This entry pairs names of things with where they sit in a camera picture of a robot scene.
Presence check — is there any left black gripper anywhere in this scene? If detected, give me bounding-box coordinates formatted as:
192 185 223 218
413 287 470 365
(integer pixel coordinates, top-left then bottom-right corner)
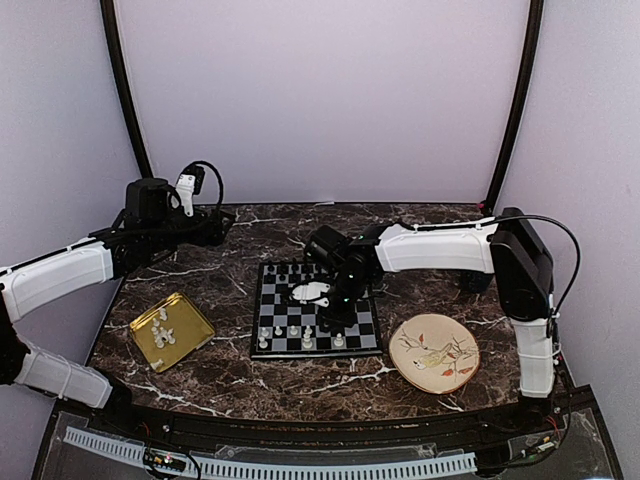
145 207 234 254

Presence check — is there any white chess king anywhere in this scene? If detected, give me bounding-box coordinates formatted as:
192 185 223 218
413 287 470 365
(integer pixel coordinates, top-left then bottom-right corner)
302 336 313 350

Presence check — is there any black grey chessboard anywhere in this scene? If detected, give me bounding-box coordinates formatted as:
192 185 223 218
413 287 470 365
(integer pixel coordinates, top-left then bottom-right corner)
250 261 383 360

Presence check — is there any gold square tray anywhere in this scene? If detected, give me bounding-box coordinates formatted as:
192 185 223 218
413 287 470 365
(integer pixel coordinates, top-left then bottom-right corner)
129 292 215 373

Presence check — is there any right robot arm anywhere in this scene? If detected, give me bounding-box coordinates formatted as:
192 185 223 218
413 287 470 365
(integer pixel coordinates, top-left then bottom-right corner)
289 207 565 434

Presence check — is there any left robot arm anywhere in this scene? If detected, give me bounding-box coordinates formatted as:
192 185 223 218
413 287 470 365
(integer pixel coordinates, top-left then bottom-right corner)
1 174 235 436

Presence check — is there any dark blue mug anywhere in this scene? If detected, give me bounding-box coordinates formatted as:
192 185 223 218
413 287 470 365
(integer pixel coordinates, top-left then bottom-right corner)
460 270 494 294

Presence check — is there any cream plate with bird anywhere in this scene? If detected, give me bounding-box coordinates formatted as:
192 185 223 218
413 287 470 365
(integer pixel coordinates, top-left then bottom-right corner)
389 314 481 395

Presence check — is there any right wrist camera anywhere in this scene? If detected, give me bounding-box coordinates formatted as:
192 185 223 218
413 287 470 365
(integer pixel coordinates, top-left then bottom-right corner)
288 281 331 307

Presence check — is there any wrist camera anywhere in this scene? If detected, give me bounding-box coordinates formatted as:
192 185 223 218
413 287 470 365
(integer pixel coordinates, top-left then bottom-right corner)
171 162 205 217
288 281 331 307

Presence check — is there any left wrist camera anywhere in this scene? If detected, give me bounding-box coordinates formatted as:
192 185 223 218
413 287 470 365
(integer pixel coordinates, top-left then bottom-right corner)
171 162 205 217

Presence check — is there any left black frame post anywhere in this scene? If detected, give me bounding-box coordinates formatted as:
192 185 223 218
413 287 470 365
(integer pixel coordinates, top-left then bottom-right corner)
99 0 154 178

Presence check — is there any black frame post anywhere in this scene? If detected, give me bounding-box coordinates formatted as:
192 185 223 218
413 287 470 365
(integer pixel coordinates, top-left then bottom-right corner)
99 0 154 178
482 0 544 215

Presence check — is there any white slotted cable duct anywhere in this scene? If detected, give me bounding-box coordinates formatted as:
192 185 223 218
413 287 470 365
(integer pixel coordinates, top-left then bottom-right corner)
63 427 477 479

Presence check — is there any right black frame post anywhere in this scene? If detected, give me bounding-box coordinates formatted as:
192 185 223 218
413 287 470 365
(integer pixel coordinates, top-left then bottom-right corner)
482 0 544 215

